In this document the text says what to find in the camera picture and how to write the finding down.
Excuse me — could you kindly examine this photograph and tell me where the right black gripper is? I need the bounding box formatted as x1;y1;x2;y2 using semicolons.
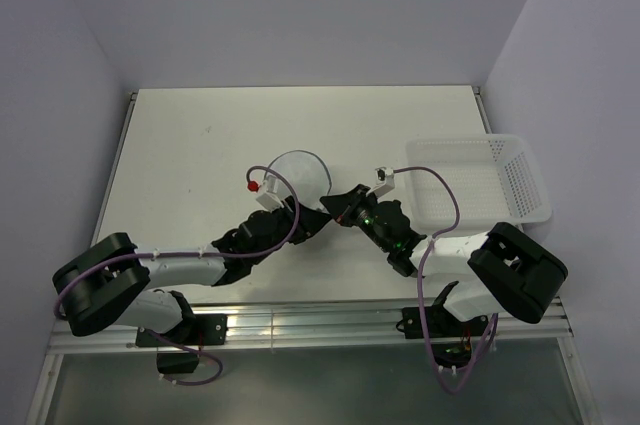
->
321;184;393;253

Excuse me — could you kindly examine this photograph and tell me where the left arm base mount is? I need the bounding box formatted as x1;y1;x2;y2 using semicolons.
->
135;312;230;376

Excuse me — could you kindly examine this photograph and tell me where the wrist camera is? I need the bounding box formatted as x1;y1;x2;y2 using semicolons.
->
247;175;284;212
370;167;395;199

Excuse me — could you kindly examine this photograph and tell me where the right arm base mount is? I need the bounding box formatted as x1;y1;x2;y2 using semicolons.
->
395;306;492;369

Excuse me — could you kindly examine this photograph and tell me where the aluminium frame rail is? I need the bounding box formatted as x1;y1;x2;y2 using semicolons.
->
44;297;571;356

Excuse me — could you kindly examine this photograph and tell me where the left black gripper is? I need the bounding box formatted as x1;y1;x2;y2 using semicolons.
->
249;194;330;265

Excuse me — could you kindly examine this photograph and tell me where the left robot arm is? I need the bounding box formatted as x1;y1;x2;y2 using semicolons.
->
52;204;331;344

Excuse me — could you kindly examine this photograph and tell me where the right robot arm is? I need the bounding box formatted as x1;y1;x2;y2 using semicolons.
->
320;185;568;335

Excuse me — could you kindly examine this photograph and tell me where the white mesh laundry bag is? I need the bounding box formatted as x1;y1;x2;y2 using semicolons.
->
259;150;332;212

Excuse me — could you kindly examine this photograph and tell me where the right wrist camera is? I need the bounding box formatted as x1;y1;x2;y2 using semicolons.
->
370;167;395;199

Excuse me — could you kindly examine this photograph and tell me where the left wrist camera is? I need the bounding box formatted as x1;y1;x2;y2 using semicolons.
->
247;175;284;212

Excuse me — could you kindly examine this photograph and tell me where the white plastic mesh basket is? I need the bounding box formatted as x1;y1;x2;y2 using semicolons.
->
404;134;552;232

